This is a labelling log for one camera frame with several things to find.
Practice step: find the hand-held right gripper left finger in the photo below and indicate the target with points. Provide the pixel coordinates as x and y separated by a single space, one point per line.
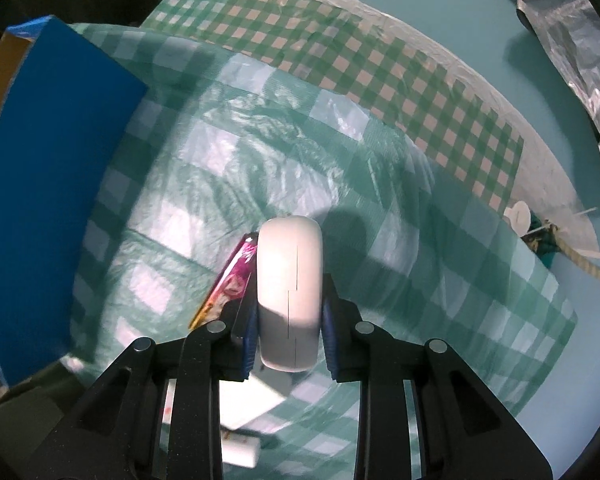
250 342

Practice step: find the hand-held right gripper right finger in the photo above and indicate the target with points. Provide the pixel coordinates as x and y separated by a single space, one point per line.
330 342

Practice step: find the blue cardboard box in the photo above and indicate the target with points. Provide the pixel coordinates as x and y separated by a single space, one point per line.
55 160

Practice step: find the pink printed packet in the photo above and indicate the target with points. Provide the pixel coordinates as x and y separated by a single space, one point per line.
227 287

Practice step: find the white square box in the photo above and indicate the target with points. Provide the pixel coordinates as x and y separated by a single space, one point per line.
250 405

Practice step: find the small white bottle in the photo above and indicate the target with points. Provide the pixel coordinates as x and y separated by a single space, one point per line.
241 450

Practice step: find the green white checkered tablecloth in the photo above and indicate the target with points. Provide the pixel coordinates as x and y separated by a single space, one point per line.
380 220

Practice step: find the white round cap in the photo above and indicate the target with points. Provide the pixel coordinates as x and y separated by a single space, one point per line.
519 216

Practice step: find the green beige checkered cloth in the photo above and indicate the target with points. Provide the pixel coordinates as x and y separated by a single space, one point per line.
380 70

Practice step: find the silver foil sheet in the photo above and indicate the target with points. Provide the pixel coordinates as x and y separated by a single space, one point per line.
580 60

